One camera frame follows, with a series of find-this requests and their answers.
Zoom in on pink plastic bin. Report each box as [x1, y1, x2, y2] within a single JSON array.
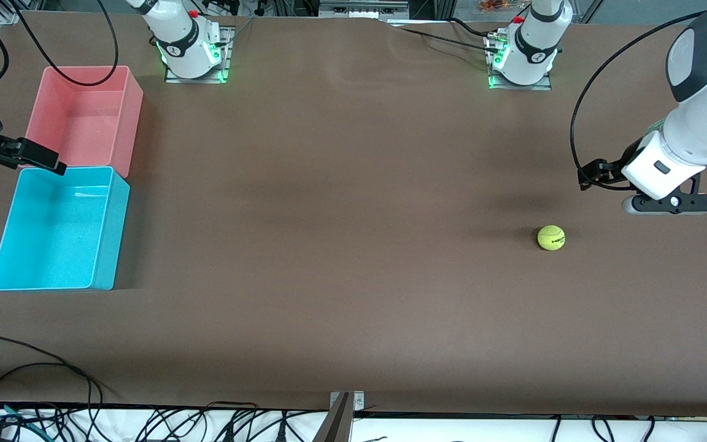
[[18, 65, 144, 179]]

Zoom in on dark metal camera pole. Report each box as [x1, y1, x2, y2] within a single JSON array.
[[312, 393, 354, 442]]

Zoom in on thick black base cable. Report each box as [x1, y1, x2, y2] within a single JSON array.
[[398, 26, 501, 56], [447, 17, 501, 39]]

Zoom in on silver mounting bracket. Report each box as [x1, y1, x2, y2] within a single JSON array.
[[329, 390, 366, 413]]

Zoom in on brown table cover sheet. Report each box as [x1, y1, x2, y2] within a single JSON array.
[[0, 11, 707, 419]]

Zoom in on yellow-green tennis ball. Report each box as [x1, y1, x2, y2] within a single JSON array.
[[536, 225, 566, 252]]

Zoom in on aluminium frame profile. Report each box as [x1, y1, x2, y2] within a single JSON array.
[[319, 0, 410, 20]]

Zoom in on blue plastic bin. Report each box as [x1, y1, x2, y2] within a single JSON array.
[[0, 166, 131, 292]]

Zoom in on thin grey cable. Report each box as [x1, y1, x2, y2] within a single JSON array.
[[222, 15, 256, 48]]

